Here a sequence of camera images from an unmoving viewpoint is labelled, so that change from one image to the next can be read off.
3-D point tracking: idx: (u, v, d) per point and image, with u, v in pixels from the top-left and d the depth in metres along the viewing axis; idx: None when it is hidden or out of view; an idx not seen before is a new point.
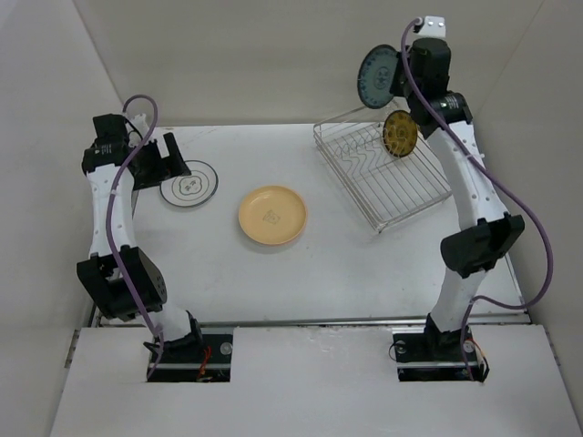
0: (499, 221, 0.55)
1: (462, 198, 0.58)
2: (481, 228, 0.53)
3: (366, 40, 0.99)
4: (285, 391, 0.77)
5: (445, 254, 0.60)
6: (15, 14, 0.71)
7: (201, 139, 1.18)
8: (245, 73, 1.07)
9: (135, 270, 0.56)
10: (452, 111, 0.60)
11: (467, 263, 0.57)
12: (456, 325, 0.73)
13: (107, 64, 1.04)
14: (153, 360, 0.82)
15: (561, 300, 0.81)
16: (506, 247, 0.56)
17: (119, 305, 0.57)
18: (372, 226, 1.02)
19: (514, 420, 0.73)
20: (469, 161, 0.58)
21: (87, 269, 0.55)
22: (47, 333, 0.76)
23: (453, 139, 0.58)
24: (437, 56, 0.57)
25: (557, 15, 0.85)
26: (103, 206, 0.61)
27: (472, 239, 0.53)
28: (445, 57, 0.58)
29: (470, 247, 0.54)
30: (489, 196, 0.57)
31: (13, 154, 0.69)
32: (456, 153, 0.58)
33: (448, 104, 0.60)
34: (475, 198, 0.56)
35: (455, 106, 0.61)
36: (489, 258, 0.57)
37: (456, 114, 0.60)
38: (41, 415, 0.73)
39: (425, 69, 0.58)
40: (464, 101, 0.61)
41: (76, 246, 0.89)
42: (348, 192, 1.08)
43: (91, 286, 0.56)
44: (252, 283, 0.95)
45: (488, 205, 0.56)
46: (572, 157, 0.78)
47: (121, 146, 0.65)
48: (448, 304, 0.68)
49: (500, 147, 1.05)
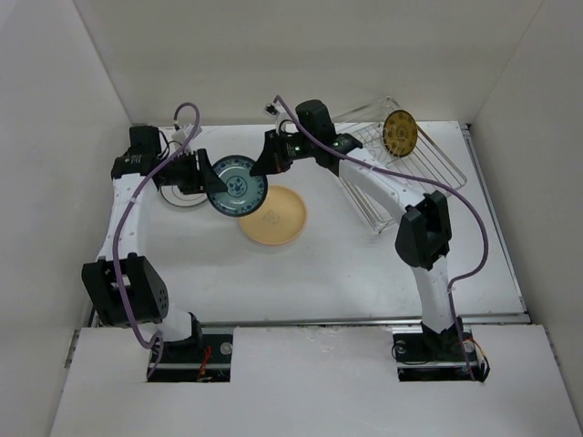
0: (424, 200, 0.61)
1: (387, 201, 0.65)
2: (413, 212, 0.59)
3: (366, 40, 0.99)
4: (285, 391, 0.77)
5: (406, 257, 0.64)
6: (15, 14, 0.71)
7: (200, 139, 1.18)
8: (245, 72, 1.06)
9: (134, 279, 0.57)
10: (345, 146, 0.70)
11: (424, 252, 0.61)
12: (451, 322, 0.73)
13: (107, 64, 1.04)
14: (153, 360, 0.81)
15: (561, 300, 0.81)
16: (446, 222, 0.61)
17: (118, 315, 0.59)
18: (372, 226, 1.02)
19: (514, 420, 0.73)
20: (374, 170, 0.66)
21: (90, 272, 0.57)
22: (47, 333, 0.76)
23: (354, 162, 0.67)
24: (316, 113, 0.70)
25: (557, 15, 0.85)
26: (120, 211, 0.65)
27: (411, 227, 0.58)
28: (322, 113, 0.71)
29: (414, 233, 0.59)
30: (405, 188, 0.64)
31: (13, 154, 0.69)
32: (362, 170, 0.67)
33: (340, 142, 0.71)
34: (394, 194, 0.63)
35: (348, 142, 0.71)
36: (440, 240, 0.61)
37: (350, 147, 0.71)
38: (41, 416, 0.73)
39: (311, 125, 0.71)
40: (352, 135, 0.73)
41: (76, 246, 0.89)
42: (348, 192, 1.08)
43: (94, 291, 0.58)
44: (252, 283, 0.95)
45: (408, 194, 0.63)
46: (573, 158, 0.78)
47: (148, 157, 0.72)
48: (431, 305, 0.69)
49: (501, 146, 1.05)
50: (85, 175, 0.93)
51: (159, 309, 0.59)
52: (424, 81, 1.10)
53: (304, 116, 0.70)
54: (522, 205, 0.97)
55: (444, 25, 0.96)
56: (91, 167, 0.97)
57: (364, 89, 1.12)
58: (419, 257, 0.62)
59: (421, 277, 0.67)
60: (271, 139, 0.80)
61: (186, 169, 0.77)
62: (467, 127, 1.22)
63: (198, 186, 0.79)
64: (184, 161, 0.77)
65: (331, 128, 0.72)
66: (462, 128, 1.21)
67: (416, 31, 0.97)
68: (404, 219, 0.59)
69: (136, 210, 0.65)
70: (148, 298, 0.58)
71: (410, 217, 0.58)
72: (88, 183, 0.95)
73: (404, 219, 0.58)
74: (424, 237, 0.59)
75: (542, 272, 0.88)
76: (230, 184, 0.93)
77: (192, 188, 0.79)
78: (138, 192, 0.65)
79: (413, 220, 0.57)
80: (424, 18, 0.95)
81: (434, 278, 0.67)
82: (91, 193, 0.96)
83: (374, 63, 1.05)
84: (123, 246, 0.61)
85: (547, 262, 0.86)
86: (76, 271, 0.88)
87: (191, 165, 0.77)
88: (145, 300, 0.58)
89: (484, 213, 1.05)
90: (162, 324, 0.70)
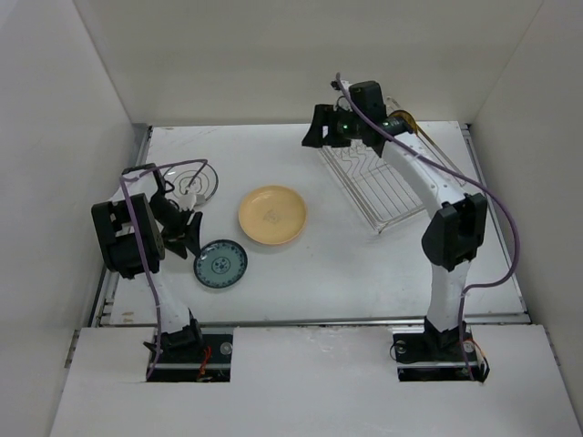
0: (463, 201, 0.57)
1: (424, 192, 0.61)
2: (448, 209, 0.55)
3: (366, 40, 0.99)
4: (285, 390, 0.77)
5: (429, 252, 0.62)
6: (15, 14, 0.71)
7: (201, 139, 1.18)
8: (245, 72, 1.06)
9: (138, 217, 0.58)
10: (395, 127, 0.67)
11: (449, 254, 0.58)
12: (454, 324, 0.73)
13: (107, 64, 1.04)
14: (152, 360, 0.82)
15: (561, 301, 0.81)
16: (481, 227, 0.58)
17: (120, 252, 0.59)
18: (372, 226, 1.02)
19: (514, 420, 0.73)
20: (419, 159, 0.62)
21: (99, 210, 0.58)
22: (46, 333, 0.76)
23: (401, 146, 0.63)
24: (368, 91, 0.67)
25: (557, 14, 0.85)
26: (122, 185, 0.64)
27: (443, 223, 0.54)
28: (375, 90, 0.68)
29: (445, 232, 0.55)
30: (446, 183, 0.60)
31: (13, 155, 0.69)
32: (406, 157, 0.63)
33: (390, 123, 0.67)
34: (434, 187, 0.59)
35: (399, 125, 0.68)
36: (469, 245, 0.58)
37: (400, 129, 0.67)
38: (41, 416, 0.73)
39: (363, 104, 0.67)
40: (404, 118, 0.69)
41: (76, 246, 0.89)
42: (348, 192, 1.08)
43: (101, 228, 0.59)
44: (252, 283, 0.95)
45: (447, 190, 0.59)
46: (573, 158, 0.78)
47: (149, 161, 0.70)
48: (441, 303, 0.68)
49: (501, 147, 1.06)
50: (84, 175, 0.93)
51: (158, 248, 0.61)
52: (424, 81, 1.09)
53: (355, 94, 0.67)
54: (521, 204, 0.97)
55: (444, 25, 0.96)
56: (91, 168, 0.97)
57: None
58: (443, 255, 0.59)
59: (437, 275, 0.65)
60: (323, 111, 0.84)
61: (179, 221, 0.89)
62: (467, 127, 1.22)
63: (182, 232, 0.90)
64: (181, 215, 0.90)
65: (381, 110, 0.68)
66: (462, 128, 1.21)
67: (416, 32, 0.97)
68: (438, 215, 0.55)
69: (139, 186, 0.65)
70: (150, 234, 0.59)
71: (444, 214, 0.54)
72: (88, 182, 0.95)
73: (437, 216, 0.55)
74: (454, 237, 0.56)
75: (543, 273, 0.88)
76: (215, 263, 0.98)
77: (177, 234, 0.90)
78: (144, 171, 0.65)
79: (445, 218, 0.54)
80: (424, 18, 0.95)
81: (452, 280, 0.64)
82: (91, 193, 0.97)
83: (374, 63, 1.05)
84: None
85: (547, 262, 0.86)
86: (76, 272, 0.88)
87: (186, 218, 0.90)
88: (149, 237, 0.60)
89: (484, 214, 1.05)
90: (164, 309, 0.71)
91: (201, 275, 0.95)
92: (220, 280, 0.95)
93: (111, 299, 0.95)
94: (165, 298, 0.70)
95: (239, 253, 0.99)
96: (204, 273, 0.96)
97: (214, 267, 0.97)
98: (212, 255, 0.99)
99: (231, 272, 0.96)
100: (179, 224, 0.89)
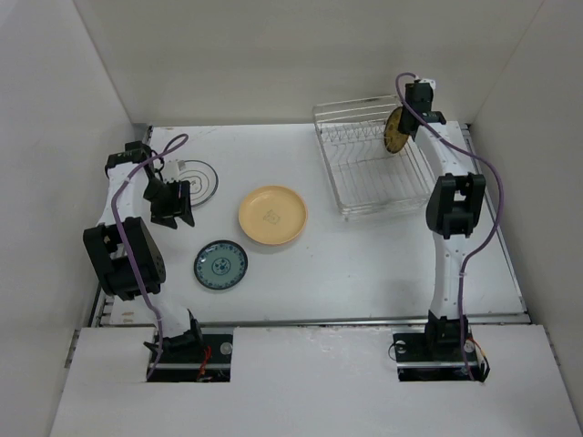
0: (465, 179, 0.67)
1: (436, 167, 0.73)
2: (448, 180, 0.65)
3: (366, 41, 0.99)
4: (285, 390, 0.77)
5: (429, 221, 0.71)
6: (15, 15, 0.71)
7: (201, 139, 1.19)
8: (245, 73, 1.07)
9: (133, 240, 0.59)
10: (432, 117, 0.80)
11: (443, 221, 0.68)
12: (455, 315, 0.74)
13: (107, 64, 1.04)
14: (153, 360, 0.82)
15: (561, 302, 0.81)
16: (476, 205, 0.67)
17: (118, 279, 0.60)
18: (339, 212, 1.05)
19: (514, 420, 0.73)
20: (440, 140, 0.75)
21: (92, 235, 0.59)
22: (47, 333, 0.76)
23: (429, 128, 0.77)
24: (419, 86, 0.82)
25: (558, 14, 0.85)
26: (114, 192, 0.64)
27: (441, 188, 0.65)
28: (426, 88, 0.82)
29: (443, 196, 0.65)
30: (456, 161, 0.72)
31: (13, 154, 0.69)
32: (431, 137, 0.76)
33: (428, 114, 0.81)
34: (444, 162, 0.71)
35: (435, 116, 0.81)
36: (464, 218, 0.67)
37: (434, 120, 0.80)
38: (40, 415, 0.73)
39: (412, 94, 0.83)
40: (442, 114, 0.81)
41: (77, 246, 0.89)
42: (326, 177, 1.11)
43: (94, 252, 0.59)
44: (252, 283, 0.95)
45: (455, 167, 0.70)
46: (574, 158, 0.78)
47: (140, 151, 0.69)
48: (439, 281, 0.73)
49: (500, 147, 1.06)
50: (85, 175, 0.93)
51: (158, 272, 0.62)
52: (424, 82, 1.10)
53: (409, 87, 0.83)
54: (521, 204, 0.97)
55: (444, 25, 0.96)
56: (91, 168, 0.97)
57: (364, 89, 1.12)
58: (438, 222, 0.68)
59: (438, 248, 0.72)
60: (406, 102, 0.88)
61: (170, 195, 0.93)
62: (467, 127, 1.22)
63: (176, 208, 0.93)
64: (170, 188, 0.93)
65: (426, 105, 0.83)
66: (462, 127, 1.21)
67: (417, 32, 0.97)
68: (439, 182, 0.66)
69: (131, 189, 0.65)
70: (148, 259, 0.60)
71: (444, 181, 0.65)
72: (88, 182, 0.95)
73: (439, 183, 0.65)
74: (449, 206, 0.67)
75: (543, 272, 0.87)
76: (215, 265, 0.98)
77: (172, 211, 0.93)
78: (133, 173, 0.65)
79: (444, 184, 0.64)
80: (424, 19, 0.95)
81: (449, 252, 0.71)
82: (91, 192, 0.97)
83: (374, 63, 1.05)
84: (120, 215, 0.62)
85: (547, 262, 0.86)
86: (76, 271, 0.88)
87: (177, 191, 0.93)
88: (147, 263, 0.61)
89: (484, 215, 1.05)
90: (164, 309, 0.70)
91: (202, 278, 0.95)
92: (223, 281, 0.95)
93: (111, 299, 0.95)
94: (164, 294, 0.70)
95: (239, 253, 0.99)
96: (204, 275, 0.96)
97: (215, 269, 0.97)
98: (213, 256, 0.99)
99: (233, 272, 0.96)
100: (171, 196, 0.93)
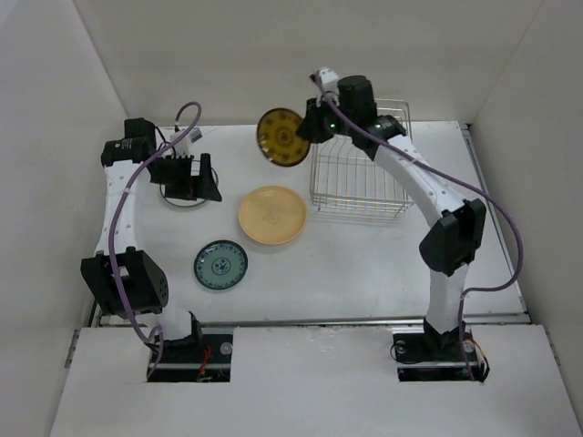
0: (462, 208, 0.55)
1: (422, 200, 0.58)
2: (447, 217, 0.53)
3: (366, 41, 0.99)
4: (286, 390, 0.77)
5: (428, 259, 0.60)
6: (15, 15, 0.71)
7: (200, 139, 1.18)
8: (245, 73, 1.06)
9: (130, 269, 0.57)
10: (387, 129, 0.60)
11: (449, 259, 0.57)
12: (453, 324, 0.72)
13: (107, 64, 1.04)
14: (152, 360, 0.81)
15: (561, 302, 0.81)
16: (479, 232, 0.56)
17: (118, 305, 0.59)
18: (311, 202, 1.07)
19: (514, 420, 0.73)
20: (415, 165, 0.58)
21: (90, 264, 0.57)
22: (46, 333, 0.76)
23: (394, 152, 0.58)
24: (360, 87, 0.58)
25: (557, 15, 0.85)
26: (113, 205, 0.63)
27: (444, 232, 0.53)
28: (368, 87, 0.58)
29: (446, 239, 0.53)
30: (444, 188, 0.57)
31: (13, 155, 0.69)
32: (403, 163, 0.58)
33: (383, 125, 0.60)
34: (433, 195, 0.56)
35: (390, 125, 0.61)
36: (467, 248, 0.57)
37: (392, 130, 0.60)
38: (41, 415, 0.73)
39: (352, 102, 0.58)
40: (394, 117, 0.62)
41: (76, 246, 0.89)
42: (311, 167, 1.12)
43: (93, 280, 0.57)
44: (252, 284, 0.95)
45: (446, 197, 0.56)
46: (574, 159, 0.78)
47: (140, 140, 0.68)
48: (440, 306, 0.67)
49: (500, 147, 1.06)
50: (83, 174, 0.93)
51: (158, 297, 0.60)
52: (424, 83, 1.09)
53: (346, 92, 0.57)
54: (520, 205, 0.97)
55: (444, 25, 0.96)
56: (91, 167, 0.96)
57: None
58: (444, 261, 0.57)
59: (437, 279, 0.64)
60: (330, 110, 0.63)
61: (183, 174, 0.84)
62: (467, 127, 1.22)
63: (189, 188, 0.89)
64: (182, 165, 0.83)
65: (372, 108, 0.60)
66: (462, 127, 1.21)
67: (417, 33, 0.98)
68: (438, 223, 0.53)
69: (130, 202, 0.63)
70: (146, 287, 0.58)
71: (445, 222, 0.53)
72: (88, 182, 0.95)
73: (438, 224, 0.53)
74: (454, 244, 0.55)
75: (543, 272, 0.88)
76: (215, 265, 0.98)
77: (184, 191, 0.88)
78: (132, 183, 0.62)
79: (446, 227, 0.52)
80: (424, 20, 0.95)
81: (451, 283, 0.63)
82: (91, 192, 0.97)
83: (375, 63, 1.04)
84: (119, 240, 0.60)
85: (547, 262, 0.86)
86: (75, 271, 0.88)
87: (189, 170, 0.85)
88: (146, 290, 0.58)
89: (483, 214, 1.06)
90: (162, 318, 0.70)
91: (202, 277, 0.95)
92: (223, 282, 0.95)
93: None
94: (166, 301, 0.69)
95: (239, 253, 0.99)
96: (204, 274, 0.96)
97: (214, 269, 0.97)
98: (212, 256, 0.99)
99: (233, 273, 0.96)
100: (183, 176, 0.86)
